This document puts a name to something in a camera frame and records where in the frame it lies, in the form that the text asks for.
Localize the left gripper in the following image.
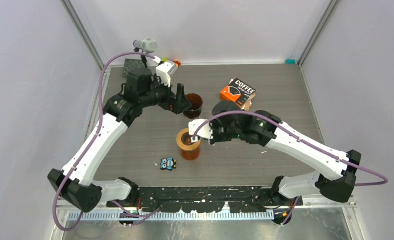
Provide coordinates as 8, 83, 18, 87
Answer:
140, 74, 192, 115

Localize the orange coffee filter box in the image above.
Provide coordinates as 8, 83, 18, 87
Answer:
219, 77, 257, 111

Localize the wooden ring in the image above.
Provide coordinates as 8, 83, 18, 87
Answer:
176, 127, 202, 153

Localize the amber glass carafe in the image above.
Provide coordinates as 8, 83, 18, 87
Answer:
180, 148, 200, 161

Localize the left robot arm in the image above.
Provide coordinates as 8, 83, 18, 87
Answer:
48, 62, 192, 213

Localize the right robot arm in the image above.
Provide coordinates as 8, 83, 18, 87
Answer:
210, 100, 362, 205

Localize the colourful toy car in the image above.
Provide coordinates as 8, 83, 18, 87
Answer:
161, 57, 182, 67

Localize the blue owl sticker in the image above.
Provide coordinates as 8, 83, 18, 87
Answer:
160, 157, 177, 171

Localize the dark grey studded plate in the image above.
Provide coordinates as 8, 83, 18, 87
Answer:
122, 59, 146, 79

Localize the silver microphone on tripod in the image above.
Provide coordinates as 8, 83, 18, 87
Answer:
133, 37, 158, 54

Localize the teal block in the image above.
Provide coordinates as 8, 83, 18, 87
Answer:
285, 59, 297, 65

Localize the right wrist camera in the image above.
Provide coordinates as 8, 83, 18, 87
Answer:
188, 119, 214, 143

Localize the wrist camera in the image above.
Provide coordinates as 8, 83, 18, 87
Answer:
153, 56, 179, 88
188, 119, 214, 143

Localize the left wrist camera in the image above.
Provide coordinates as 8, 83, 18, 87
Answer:
153, 56, 179, 88

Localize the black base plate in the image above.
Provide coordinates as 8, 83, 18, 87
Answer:
107, 186, 294, 213

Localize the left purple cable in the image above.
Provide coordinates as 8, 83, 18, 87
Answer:
52, 51, 158, 232

